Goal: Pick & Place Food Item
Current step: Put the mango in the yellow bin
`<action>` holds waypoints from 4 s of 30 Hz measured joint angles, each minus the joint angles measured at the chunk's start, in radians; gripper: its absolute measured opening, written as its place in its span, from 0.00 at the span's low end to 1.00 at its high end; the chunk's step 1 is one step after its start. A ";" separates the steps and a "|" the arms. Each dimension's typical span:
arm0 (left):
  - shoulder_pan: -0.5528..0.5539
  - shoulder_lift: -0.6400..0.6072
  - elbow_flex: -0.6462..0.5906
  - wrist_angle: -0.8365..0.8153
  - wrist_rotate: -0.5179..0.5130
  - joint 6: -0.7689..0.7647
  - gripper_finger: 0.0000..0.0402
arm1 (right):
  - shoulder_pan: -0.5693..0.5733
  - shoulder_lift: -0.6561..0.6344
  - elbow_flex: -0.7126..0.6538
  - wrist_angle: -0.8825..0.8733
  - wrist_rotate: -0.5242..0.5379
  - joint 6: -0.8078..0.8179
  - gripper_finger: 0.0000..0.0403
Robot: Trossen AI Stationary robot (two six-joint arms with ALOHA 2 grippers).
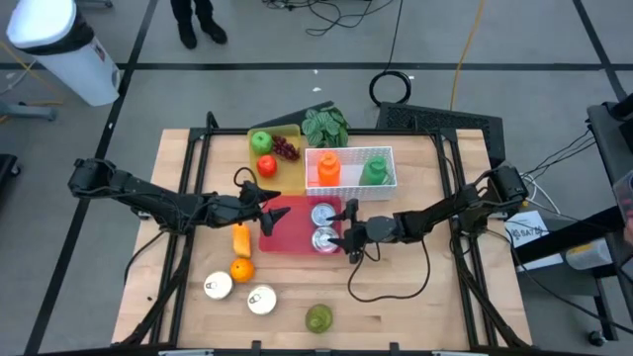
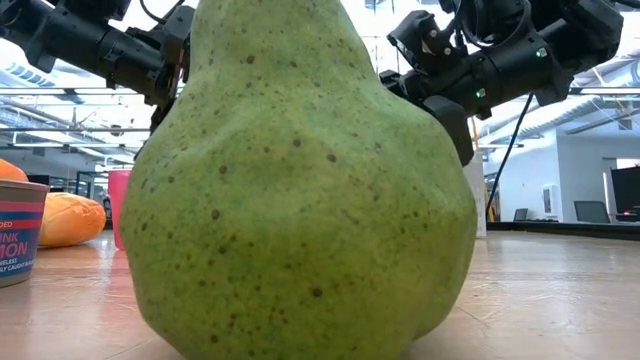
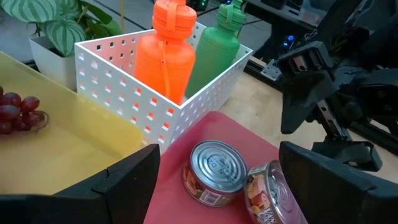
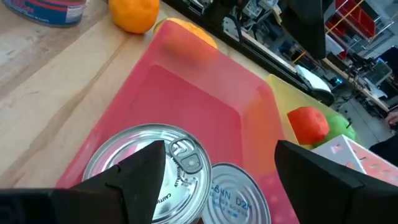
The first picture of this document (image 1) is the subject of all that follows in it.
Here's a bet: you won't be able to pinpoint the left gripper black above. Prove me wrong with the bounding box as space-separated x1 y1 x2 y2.
201 180 292 237

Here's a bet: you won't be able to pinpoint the red plastic tray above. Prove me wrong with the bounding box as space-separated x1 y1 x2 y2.
258 195 344 257

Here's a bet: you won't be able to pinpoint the coiled black floor cable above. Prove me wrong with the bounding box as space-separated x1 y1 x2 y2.
368 0 412 108

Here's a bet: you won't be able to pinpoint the Van Camp's tuna can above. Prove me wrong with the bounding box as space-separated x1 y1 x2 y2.
311 225 341 255

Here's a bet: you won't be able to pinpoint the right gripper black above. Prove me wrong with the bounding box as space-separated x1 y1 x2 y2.
325 198 401 265

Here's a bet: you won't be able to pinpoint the striped-leaf plant in white pot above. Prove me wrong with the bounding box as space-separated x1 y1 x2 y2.
300 106 351 149

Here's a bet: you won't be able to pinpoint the black aluminium table frame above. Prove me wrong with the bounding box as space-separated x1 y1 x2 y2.
116 111 533 356

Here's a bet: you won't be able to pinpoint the yellow cable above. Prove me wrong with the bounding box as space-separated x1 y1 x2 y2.
448 0 489 111

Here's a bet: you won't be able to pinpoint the white cables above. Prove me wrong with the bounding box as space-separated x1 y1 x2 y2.
494 167 563 217

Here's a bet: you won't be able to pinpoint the black perforated metal panel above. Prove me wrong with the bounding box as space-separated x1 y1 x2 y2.
375 101 506 169

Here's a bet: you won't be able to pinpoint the dark red grape bunch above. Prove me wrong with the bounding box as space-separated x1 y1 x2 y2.
271 134 302 162

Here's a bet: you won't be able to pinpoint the pink salmon can blue label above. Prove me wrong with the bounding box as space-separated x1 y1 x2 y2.
203 270 234 302
246 284 278 316

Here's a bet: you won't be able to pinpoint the white trash can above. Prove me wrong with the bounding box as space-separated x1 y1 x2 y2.
5 0 122 108

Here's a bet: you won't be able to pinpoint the clear plastic container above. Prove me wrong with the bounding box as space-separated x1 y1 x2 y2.
565 236 614 271

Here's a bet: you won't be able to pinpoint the green apple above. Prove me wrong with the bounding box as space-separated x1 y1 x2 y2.
250 131 275 156

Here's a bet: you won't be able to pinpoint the person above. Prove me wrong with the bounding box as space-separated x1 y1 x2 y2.
170 0 228 50

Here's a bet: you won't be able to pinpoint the tangled black floor cables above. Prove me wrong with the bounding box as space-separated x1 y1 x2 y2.
261 0 397 37

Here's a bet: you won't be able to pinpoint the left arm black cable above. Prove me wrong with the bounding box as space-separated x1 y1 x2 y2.
123 229 167 286

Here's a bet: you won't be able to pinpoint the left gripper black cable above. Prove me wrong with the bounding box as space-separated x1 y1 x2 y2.
231 166 259 188

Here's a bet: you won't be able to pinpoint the white perforated basket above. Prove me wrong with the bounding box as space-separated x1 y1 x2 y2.
304 145 399 203

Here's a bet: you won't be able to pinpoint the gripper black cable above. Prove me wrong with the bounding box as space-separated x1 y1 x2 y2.
347 236 432 304
231 166 259 188

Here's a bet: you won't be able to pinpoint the black flat panel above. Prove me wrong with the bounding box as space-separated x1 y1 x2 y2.
251 100 335 131

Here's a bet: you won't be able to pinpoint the black floor object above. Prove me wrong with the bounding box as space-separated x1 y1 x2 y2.
0 152 21 194

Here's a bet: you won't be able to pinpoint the white paper sheet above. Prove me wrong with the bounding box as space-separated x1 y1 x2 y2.
503 210 550 248

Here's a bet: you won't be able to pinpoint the green plastic bottle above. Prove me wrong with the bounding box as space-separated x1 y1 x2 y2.
358 155 392 187

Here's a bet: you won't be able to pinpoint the yellow plastic tray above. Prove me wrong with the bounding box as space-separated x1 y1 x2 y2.
246 123 308 197

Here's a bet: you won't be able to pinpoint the grey floor stand base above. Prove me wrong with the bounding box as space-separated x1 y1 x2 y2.
0 98 58 123

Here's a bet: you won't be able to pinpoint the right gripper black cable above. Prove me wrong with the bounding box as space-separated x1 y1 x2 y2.
347 236 432 304

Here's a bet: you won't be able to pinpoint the orange plastic bottle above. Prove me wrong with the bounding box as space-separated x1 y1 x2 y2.
316 150 342 188

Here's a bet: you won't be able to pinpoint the silver lidded tuna can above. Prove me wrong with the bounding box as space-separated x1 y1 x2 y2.
310 202 337 228

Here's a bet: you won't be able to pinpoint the orange fruit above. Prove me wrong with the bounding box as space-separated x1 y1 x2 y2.
229 257 256 284

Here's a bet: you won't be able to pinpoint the black cart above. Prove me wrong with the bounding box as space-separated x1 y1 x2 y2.
511 98 633 342

